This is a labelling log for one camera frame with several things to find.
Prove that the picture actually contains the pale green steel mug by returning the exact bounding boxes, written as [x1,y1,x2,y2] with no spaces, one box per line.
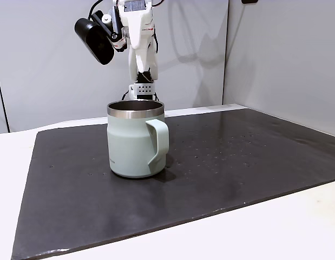
[107,99,170,179]

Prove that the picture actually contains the black table mat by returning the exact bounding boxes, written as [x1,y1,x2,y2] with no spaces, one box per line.
[10,105,335,260]

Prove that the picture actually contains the black oval camera box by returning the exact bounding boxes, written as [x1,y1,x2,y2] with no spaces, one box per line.
[74,10,115,66]

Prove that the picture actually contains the black cable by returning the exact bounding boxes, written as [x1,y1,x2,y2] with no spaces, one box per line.
[88,0,103,19]

